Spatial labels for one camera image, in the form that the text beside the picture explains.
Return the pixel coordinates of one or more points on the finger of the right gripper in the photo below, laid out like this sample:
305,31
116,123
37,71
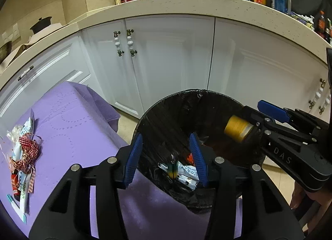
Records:
256,118
277,113

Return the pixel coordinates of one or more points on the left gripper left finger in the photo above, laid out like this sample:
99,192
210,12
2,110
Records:
66,212

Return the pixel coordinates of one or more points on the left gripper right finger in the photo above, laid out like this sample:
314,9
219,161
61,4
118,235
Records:
265,212

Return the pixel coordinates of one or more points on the white teal tube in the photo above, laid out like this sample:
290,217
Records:
16,208

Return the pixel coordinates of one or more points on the red plastic bag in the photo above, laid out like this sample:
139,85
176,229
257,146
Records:
190,160

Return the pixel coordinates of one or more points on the red checkered ribbon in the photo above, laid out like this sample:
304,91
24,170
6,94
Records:
30,151

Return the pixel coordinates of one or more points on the light blue tube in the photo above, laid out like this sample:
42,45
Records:
24,193

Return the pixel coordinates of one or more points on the clear plastic bag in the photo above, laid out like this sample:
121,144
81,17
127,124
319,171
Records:
13,135

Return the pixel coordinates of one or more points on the purple tablecloth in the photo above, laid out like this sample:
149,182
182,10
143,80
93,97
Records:
77,126

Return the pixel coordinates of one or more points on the steel wok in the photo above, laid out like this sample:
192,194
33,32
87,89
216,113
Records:
5,50

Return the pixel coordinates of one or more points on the brown paper stove cover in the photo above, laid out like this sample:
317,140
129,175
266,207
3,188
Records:
32,40

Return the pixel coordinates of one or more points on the black cooking pot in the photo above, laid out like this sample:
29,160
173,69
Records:
41,24

